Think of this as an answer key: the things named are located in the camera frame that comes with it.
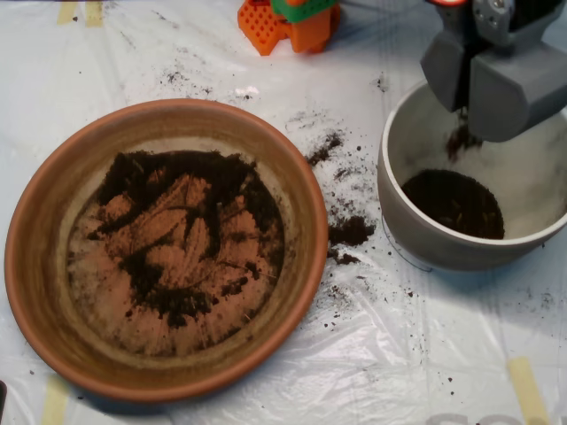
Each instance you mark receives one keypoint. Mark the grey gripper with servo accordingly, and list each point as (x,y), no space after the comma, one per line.
(496,84)

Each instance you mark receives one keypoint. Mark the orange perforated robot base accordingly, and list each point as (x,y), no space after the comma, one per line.
(310,35)

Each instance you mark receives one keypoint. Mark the elongated spilled soil clump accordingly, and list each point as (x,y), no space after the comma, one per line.
(325,150)

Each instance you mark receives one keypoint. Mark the white ceramic pot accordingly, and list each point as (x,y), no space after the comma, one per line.
(443,257)

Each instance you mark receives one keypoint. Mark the large spilled soil clump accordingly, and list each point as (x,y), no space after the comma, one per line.
(352,230)

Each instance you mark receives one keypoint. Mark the small spilled soil clump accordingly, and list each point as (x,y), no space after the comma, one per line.
(345,259)

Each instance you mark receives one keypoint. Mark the terracotta clay bowl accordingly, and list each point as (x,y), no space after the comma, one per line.
(177,383)

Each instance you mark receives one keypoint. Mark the clear plastic sheet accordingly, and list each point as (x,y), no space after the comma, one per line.
(398,354)

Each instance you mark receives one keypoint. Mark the beige masking tape strip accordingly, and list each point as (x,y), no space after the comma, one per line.
(94,13)
(55,403)
(527,389)
(66,11)

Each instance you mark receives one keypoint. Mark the dark object at edge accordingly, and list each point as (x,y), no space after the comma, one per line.
(2,396)

